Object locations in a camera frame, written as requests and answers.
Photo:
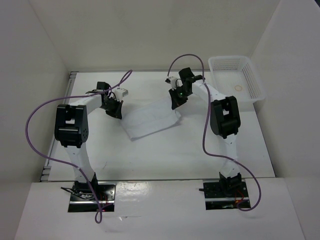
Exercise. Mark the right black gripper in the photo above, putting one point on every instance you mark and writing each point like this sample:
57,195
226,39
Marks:
175,101

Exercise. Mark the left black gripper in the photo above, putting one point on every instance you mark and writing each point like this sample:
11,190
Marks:
117,112

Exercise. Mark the white fabric skirt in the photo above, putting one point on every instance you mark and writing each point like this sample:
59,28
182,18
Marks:
150,119

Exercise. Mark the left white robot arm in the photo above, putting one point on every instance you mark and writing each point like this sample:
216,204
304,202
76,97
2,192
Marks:
72,129

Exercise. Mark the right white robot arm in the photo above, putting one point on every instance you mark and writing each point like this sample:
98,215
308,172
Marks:
223,119

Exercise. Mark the orange rubber band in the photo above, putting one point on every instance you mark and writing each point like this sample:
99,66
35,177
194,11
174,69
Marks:
238,88

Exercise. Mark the white perforated plastic basket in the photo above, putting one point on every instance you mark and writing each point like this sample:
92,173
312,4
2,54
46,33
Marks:
230,71

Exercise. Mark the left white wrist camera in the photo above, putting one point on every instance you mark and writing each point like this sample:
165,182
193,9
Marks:
120,93

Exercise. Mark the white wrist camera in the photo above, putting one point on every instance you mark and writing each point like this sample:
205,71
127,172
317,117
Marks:
173,81
120,93

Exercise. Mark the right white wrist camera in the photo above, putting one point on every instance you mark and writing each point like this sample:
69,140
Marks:
173,81

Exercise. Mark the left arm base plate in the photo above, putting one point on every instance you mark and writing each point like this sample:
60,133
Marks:
82,199

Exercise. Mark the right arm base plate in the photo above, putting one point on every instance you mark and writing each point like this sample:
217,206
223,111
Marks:
217,199

